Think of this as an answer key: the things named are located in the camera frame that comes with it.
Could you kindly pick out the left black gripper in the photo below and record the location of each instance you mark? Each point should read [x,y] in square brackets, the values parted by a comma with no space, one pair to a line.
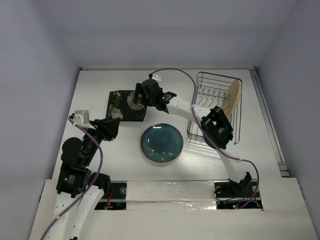
[108,128]

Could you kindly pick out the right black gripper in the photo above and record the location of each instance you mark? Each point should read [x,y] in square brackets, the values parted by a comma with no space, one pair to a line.
[144,91]

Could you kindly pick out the teal square plate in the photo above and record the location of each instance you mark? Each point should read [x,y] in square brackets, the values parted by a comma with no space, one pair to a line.
[125,120]

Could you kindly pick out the blue round plate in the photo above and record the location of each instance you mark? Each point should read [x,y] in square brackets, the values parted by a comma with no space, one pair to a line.
[162,143]

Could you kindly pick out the cream bird round plate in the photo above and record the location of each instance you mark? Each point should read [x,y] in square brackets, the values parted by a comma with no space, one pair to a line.
[232,97]

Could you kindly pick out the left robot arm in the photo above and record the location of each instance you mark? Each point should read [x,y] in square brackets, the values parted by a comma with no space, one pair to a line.
[78,188]

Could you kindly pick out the foil tape strip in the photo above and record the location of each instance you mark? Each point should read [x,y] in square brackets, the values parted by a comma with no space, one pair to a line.
[184,195]

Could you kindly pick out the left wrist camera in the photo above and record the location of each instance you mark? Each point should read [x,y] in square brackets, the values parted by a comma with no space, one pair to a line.
[81,116]

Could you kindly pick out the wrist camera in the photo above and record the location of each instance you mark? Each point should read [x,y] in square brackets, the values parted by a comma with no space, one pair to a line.
[155,77]
[81,116]

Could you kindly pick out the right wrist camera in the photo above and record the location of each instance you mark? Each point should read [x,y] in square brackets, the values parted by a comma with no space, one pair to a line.
[155,77]

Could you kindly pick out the right side rail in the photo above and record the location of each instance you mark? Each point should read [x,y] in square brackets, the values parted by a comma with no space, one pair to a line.
[284,171]

